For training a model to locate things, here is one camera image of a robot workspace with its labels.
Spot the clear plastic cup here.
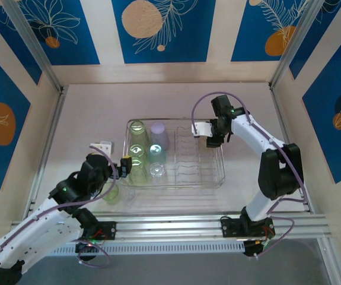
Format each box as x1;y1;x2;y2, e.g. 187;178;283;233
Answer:
148;162;167;179

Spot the tall green glass tumbler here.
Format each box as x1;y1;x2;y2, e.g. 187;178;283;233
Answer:
128;119;148;144
128;143;147;161
128;156;149;185

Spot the aluminium frame post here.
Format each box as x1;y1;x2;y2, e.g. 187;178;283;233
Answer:
269;0;320;90
1;0;66;93

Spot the small black controller board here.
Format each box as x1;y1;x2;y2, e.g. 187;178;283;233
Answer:
243;239;266;261
74;239;100;254

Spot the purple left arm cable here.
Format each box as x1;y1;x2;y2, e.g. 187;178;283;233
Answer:
0;145;119;268

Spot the aluminium side floor rail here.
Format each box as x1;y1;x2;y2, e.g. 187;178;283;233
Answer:
24;85;68;221
269;85;317;214

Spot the small clear frosted cup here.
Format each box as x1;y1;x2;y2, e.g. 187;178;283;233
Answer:
121;188;136;206

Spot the small green transparent cup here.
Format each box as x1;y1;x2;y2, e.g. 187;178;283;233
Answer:
103;183;121;205

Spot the teal transparent cup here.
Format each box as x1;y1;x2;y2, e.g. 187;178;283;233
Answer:
148;143;168;164

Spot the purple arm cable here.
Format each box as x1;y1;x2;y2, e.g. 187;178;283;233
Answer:
0;145;119;268
191;92;309;259

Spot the wide aluminium base rail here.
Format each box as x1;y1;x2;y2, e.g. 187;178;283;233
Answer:
5;211;333;248

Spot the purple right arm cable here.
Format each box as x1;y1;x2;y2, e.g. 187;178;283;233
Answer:
191;92;309;259

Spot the white slotted cable duct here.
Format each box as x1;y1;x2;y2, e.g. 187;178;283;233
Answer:
18;239;246;258

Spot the lilac plastic cup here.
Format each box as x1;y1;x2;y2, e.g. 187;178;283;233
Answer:
149;121;170;150

